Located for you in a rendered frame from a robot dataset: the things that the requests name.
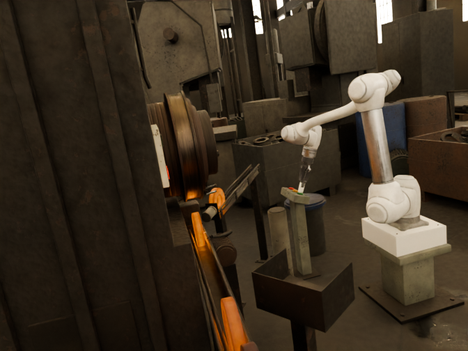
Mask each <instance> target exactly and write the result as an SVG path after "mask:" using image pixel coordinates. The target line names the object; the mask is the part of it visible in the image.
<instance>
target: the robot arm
mask: <svg viewBox="0 0 468 351"><path fill-rule="evenodd" d="M400 79H401V78H400V75H399V74H398V73H397V72H396V71H395V70H387V71H385V72H381V73H369V74H365V75H361V76H359V77H357V78H355V79H354V80H353V81H352V82H351V84H350V85H349V88H348V95H349V97H350V99H351V100H352V101H351V103H349V104H347V105H345V106H344V107H341V108H338V109H335V110H333V111H329V112H327V113H325V114H321V115H319V116H316V117H313V118H310V119H308V120H307V121H305V122H303V123H296V124H294V125H288V126H285V127H284V128H283V129H282V131H281V136H282V138H283V140H284V141H286V142H288V143H292V144H296V145H303V146H304V147H303V151H302V155H303V157H302V162H303V164H302V166H300V173H299V180H300V184H299V189H298V192H299V193H303V191H304V185H305V183H306V182H307V181H308V179H309V175H310V172H311V170H312V169H310V167H311V164H312V163H313V161H314V157H315V156H316V153H317V149H318V146H319V145H320V140H321V136H322V128H321V127H320V125H321V124H324V123H328V122H331V121H333V120H338V119H340V118H344V117H346V116H349V115H352V114H354V113H356V112H361V117H362V122H363V126H364V134H365V139H366V146H367V151H368V158H369V163H370V170H371V175H372V179H373V183H371V185H370V187H369V188H368V202H367V204H366V212H367V215H368V217H369V218H370V219H371V220H372V221H374V222H375V223H379V224H388V225H390V226H393V227H394V228H397V229H398V230H400V231H406V230H409V229H413V228H418V227H421V226H429V222H428V221H424V220H422V219H420V208H421V191H420V187H419V184H418V182H417V180H416V179H415V178H414V177H413V176H410V175H397V176H395V177H393V173H392V168H391V160H390V156H389V148H388V143H387V135H386V130H385V126H384V118H383V113H382V107H383V106H384V97H386V96H387V95H388V94H390V93H391V92H392V91H393V90H395V89H396V87H397V86H398V85H399V83H400Z"/></svg>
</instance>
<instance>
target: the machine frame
mask: <svg viewBox="0 0 468 351"><path fill-rule="evenodd" d="M0 351H212V349H211V345H210V338H209V333H208V327H207V322H206V319H205V311H204V307H203V300H202V296H201V289H200V285H199V280H198V274H197V269H196V262H195V258H194V251H193V247H192V241H191V239H190V236H189V233H188V230H187V227H186V224H185V220H184V218H183V215H182V211H181V209H180V206H179V202H178V199H177V196H172V197H167V198H165V195H164V189H163V185H162V179H161V175H160V170H159V164H158V160H157V153H156V150H155V143H154V138H153V132H152V128H151V124H150V118H149V114H148V107H147V103H146V97H145V93H144V89H143V82H142V78H141V71H140V67H139V61H138V57H137V51H136V47H135V42H134V36H133V32H132V25H131V21H130V15H129V10H128V7H127V0H0Z"/></svg>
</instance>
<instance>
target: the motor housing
mask: <svg viewBox="0 0 468 351"><path fill-rule="evenodd" d="M211 241H212V244H213V247H214V249H215V251H216V253H217V256H218V258H219V261H220V263H221V266H222V268H223V270H224V273H225V275H226V278H227V280H228V283H229V285H230V287H231V290H232V292H233V295H234V297H235V300H236V302H237V305H238V307H239V309H240V312H241V314H242V317H243V319H244V312H243V308H242V299H241V294H240V286H239V281H238V277H237V268H236V264H235V260H236V258H237V251H236V248H235V247H234V246H233V243H232V242H231V240H230V239H229V237H225V236H224V237H222V238H214V239H211Z"/></svg>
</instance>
